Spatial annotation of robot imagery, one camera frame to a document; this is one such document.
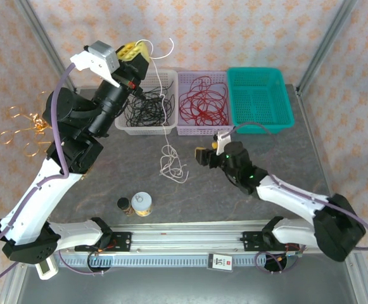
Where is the small dark jar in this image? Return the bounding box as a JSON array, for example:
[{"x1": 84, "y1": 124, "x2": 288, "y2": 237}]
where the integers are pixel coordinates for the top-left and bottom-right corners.
[{"x1": 117, "y1": 197, "x2": 132, "y2": 217}]

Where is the red cable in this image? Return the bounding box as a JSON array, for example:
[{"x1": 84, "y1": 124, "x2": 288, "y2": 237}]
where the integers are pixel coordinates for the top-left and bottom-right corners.
[
  {"x1": 179, "y1": 75, "x2": 229, "y2": 127},
  {"x1": 177, "y1": 75, "x2": 230, "y2": 127}
]

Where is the white digital timer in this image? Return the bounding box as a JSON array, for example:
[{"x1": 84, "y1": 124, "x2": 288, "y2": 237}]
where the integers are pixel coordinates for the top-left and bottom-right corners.
[{"x1": 35, "y1": 258, "x2": 59, "y2": 280}]

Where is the tin can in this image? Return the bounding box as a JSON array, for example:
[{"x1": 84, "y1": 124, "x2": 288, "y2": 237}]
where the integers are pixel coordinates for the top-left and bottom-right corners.
[{"x1": 130, "y1": 192, "x2": 155, "y2": 218}]

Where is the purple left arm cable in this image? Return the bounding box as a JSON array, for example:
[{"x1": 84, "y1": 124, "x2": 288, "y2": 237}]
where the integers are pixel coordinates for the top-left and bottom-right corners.
[{"x1": 0, "y1": 62, "x2": 107, "y2": 291}]

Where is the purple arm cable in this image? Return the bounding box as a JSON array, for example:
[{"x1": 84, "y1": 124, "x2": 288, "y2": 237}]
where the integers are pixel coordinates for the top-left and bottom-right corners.
[
  {"x1": 0, "y1": 62, "x2": 107, "y2": 291},
  {"x1": 229, "y1": 122, "x2": 368, "y2": 276}
]

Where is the lilac plastic basket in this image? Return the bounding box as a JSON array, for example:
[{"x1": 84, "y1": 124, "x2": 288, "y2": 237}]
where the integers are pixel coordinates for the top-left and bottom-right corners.
[{"x1": 175, "y1": 70, "x2": 235, "y2": 136}]

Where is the teal plastic basket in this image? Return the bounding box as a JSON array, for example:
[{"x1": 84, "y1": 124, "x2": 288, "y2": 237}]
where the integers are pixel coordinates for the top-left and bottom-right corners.
[{"x1": 226, "y1": 66, "x2": 295, "y2": 134}]

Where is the white plastic basket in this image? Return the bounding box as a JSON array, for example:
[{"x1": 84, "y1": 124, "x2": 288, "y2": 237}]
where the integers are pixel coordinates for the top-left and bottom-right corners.
[{"x1": 114, "y1": 69, "x2": 180, "y2": 136}]

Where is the gold wire stand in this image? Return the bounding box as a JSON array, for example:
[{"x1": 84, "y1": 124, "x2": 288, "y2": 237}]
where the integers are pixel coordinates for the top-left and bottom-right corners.
[{"x1": 0, "y1": 91, "x2": 56, "y2": 158}]

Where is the white cable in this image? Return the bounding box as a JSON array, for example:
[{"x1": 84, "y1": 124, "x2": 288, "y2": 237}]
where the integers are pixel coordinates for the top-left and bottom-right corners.
[{"x1": 136, "y1": 37, "x2": 190, "y2": 184}]

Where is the grey slotted cable duct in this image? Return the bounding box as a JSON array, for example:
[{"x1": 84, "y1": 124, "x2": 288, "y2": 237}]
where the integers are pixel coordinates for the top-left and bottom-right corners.
[{"x1": 56, "y1": 254, "x2": 269, "y2": 267}]

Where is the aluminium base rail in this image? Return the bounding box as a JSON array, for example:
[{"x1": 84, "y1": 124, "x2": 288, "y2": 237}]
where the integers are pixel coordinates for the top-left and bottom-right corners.
[{"x1": 53, "y1": 219, "x2": 361, "y2": 255}]

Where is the aluminium frame post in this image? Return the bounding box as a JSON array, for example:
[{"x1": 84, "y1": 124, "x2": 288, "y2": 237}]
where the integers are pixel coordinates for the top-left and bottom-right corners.
[
  {"x1": 13, "y1": 0, "x2": 78, "y2": 93},
  {"x1": 296, "y1": 0, "x2": 359, "y2": 94}
]

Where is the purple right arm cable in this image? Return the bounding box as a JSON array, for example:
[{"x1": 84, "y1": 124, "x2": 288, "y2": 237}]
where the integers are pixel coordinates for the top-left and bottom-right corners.
[{"x1": 229, "y1": 122, "x2": 368, "y2": 276}]

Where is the label card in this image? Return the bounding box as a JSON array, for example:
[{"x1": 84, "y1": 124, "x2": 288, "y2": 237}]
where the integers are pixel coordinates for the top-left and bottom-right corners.
[{"x1": 206, "y1": 253, "x2": 234, "y2": 272}]

